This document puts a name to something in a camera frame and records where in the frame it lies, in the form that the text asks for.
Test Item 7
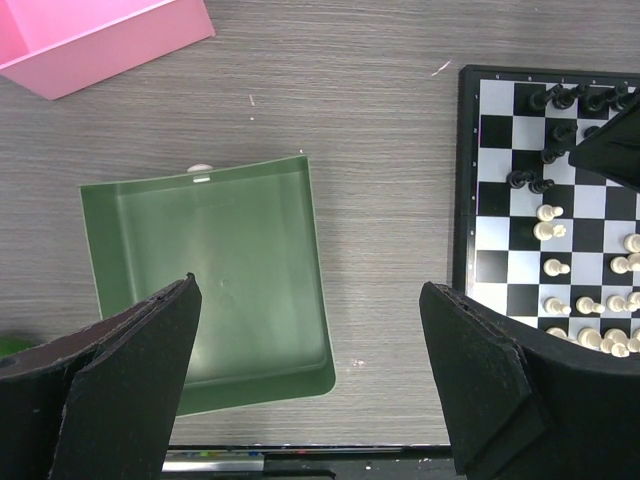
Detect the green plastic tray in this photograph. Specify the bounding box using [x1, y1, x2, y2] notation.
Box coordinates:
[80, 156, 336, 416]

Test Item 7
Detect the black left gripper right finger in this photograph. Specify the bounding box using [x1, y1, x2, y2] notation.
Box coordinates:
[419, 282, 639, 479]

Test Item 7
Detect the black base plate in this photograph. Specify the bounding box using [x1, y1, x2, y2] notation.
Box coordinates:
[161, 444, 459, 479]

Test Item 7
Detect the pink plastic box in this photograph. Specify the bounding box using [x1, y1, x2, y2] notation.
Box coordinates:
[1, 0, 215, 100]

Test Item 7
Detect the black white chessboard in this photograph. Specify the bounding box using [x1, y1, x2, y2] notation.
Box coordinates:
[453, 65, 639, 357]

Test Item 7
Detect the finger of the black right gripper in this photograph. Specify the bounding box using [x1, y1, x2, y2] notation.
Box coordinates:
[568, 92, 640, 193]

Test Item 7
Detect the green lime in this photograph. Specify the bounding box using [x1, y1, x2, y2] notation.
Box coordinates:
[0, 335, 37, 358]

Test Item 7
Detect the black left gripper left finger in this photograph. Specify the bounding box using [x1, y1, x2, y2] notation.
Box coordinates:
[1, 274, 202, 479]

